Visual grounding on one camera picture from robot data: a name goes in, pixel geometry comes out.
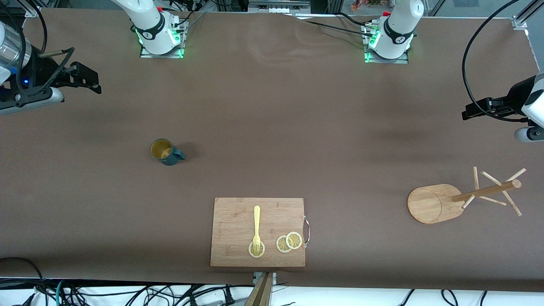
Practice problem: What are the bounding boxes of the teal ribbed cup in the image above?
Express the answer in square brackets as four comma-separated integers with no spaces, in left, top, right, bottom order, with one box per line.
[150,139,187,166]

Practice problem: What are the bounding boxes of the wooden cup rack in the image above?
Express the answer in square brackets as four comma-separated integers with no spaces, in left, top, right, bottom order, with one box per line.
[407,167,527,224]

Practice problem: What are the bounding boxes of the brown table mat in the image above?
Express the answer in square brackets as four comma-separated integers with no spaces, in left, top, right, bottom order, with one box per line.
[0,8,544,293]

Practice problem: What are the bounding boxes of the bamboo cutting board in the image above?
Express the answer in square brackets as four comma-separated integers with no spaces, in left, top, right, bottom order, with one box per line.
[210,198,310,268]

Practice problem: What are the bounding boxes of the grey power strip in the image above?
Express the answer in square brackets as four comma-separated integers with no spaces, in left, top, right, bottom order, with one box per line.
[248,0,312,14]

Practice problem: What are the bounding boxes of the yellow plastic fork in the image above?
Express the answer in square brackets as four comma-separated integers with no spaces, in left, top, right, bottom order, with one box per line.
[252,206,261,252]

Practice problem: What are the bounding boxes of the brown angled bar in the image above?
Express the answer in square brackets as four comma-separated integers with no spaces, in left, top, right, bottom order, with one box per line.
[244,272,273,306]

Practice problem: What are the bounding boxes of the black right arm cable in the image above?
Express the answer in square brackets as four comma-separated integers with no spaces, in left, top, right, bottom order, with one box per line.
[13,0,76,92]

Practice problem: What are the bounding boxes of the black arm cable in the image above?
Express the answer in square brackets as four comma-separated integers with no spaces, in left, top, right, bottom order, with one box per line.
[462,0,532,124]
[13,0,76,92]

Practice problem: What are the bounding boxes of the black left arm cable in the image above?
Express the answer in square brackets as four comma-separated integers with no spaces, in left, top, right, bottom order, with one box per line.
[462,0,532,124]

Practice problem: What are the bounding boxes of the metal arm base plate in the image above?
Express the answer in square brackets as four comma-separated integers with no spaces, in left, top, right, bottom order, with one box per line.
[363,23,410,65]
[139,19,186,59]

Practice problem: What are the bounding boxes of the black cable on mat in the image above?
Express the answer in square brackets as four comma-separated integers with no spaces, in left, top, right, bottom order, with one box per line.
[293,13,374,37]

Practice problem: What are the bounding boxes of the thick black floor cable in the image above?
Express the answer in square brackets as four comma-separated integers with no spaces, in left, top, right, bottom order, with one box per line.
[0,257,47,306]

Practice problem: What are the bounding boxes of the teal floor cable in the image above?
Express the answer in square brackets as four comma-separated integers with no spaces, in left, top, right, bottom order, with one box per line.
[54,279,69,306]

